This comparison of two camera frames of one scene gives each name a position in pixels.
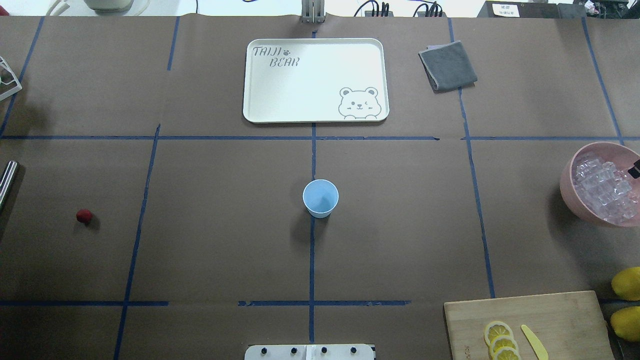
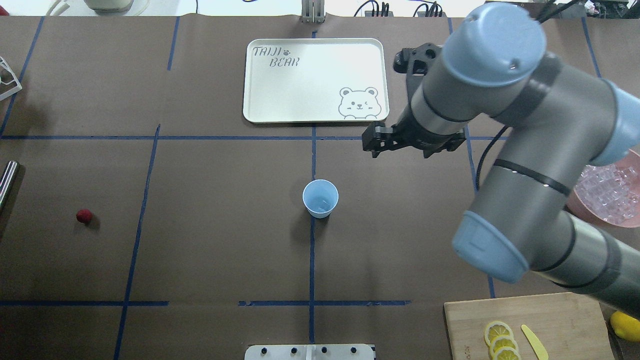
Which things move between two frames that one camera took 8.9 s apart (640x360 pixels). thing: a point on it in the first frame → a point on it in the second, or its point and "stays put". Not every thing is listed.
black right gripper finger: [634, 171] → [377, 137]
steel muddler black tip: [7, 179] stays put
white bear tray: [316, 80] stays put
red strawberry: [84, 216] stays put
